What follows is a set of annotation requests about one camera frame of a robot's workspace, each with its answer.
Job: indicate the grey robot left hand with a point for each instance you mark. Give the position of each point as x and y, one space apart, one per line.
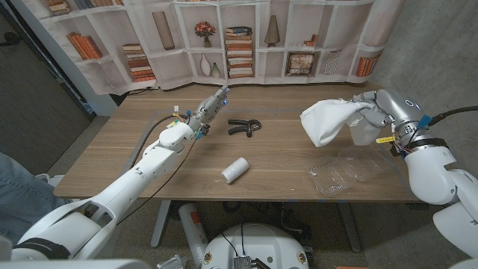
209 108

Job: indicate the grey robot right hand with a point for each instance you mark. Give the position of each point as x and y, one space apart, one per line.
396 108

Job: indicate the white cloth napkin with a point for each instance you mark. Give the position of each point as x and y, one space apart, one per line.
326 119

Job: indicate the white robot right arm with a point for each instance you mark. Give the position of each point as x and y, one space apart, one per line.
429 175

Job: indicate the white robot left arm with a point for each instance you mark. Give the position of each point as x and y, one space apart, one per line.
127 187

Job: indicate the black spring clamp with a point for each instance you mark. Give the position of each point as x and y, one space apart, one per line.
251 126

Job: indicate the white thread spool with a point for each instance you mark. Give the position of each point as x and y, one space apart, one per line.
234 170

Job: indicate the clear plastic clamshell container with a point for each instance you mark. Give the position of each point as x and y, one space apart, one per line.
330 179

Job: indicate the printed bookshelf backdrop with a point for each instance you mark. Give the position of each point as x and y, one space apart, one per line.
168 71

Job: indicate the white roll with orange label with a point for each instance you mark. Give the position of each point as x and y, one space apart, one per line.
192 228

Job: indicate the white table leg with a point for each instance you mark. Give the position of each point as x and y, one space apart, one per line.
160 224

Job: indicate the grey table leg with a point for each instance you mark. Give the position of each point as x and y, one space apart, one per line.
351 228

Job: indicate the white robot torso base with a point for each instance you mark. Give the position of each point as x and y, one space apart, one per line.
261 243

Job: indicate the grey electronics box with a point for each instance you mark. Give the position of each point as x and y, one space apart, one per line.
242 263

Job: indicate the crumpled silver wrapper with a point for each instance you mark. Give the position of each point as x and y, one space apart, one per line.
172 263

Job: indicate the orange object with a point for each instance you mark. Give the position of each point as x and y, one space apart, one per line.
351 267

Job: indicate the white chair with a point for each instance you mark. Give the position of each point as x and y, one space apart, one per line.
56 181

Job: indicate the person's leg in jeans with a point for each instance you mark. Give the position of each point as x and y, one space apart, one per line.
22 194

